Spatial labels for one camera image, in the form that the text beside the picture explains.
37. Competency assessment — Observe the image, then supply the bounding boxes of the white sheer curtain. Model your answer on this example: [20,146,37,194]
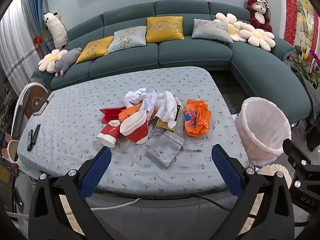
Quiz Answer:
[0,0,40,98]

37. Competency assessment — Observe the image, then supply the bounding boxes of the pale blue embroidered cushion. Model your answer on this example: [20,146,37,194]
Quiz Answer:
[107,26,147,54]
[192,18,234,44]

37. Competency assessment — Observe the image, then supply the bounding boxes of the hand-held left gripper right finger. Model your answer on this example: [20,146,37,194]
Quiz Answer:
[211,144,304,240]

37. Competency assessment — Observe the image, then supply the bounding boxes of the floral pale blue tablecloth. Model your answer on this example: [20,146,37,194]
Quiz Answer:
[16,66,250,198]

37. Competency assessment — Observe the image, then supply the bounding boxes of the red wall hanging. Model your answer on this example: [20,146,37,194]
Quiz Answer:
[284,0,320,45]

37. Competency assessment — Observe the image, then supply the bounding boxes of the white paper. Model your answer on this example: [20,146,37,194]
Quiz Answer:
[123,88,148,109]

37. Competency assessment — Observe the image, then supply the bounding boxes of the red monkey plush toy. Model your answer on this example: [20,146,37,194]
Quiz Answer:
[246,0,273,33]

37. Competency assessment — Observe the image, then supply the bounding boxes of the white mug with pink flowers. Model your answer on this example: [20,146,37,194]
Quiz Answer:
[2,134,20,167]

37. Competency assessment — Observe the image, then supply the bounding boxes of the white cable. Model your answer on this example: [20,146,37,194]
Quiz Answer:
[90,197,142,210]

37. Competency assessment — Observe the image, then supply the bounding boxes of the yellow embroidered cushion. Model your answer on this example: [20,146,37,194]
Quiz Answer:
[145,16,185,43]
[76,36,114,64]

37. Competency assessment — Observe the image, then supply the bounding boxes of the red paper box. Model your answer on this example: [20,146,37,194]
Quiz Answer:
[99,106,127,123]

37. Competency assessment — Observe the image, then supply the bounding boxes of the dark grey cloth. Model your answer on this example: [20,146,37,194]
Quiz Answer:
[294,67,318,130]

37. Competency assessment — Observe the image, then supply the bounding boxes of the black cable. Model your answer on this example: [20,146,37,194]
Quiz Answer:
[175,195,235,212]

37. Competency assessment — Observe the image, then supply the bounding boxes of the trash bin with white bag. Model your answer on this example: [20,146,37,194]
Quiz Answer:
[234,97,292,167]

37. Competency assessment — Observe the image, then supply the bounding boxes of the blue curtain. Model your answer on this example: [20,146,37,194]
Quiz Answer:
[25,0,47,55]

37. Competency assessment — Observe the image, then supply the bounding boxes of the small red paper cup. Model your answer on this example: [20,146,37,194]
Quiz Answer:
[96,120,122,148]

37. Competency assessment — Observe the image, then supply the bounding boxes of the orange bag with red print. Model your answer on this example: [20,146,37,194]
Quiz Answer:
[118,104,144,123]

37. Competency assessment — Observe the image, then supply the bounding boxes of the long white plush toy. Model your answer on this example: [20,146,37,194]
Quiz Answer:
[42,10,68,50]

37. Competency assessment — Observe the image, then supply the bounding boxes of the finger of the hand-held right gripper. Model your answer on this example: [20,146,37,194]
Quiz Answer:
[282,138,320,172]

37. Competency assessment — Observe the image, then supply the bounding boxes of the teal corner sofa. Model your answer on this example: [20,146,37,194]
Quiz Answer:
[31,0,313,130]

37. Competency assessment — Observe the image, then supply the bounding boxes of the large red paper cup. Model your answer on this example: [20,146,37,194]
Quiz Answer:
[119,110,150,145]

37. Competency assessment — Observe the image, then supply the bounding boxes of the grey drawstring pouch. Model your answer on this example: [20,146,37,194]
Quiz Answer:
[144,129,202,168]

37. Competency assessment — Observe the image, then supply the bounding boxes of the gold and black box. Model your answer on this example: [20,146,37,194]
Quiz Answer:
[156,104,182,132]

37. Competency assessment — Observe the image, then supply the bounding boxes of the orange plastic bag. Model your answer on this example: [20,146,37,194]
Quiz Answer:
[184,99,212,137]

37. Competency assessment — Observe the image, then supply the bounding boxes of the fluffy cream rug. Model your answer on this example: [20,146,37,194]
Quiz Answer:
[260,164,292,190]

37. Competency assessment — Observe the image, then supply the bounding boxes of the white and lavender clothes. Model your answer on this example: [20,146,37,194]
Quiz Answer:
[139,90,159,120]

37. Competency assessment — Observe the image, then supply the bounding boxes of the white flower pillow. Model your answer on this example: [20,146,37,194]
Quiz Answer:
[239,21,276,50]
[215,12,248,42]
[38,49,68,73]

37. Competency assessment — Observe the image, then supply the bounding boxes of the black remote control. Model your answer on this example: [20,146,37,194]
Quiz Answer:
[26,124,41,152]

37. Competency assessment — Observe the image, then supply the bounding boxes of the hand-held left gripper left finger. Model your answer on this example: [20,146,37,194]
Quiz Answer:
[28,146,118,240]

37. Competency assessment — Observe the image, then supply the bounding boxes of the grey plush toy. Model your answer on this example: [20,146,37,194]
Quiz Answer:
[54,47,82,77]

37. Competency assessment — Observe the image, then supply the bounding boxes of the potted flowers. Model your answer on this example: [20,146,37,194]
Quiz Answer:
[291,45,320,85]

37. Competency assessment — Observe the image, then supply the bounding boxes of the white tissue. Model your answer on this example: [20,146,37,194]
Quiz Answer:
[155,91,180,129]

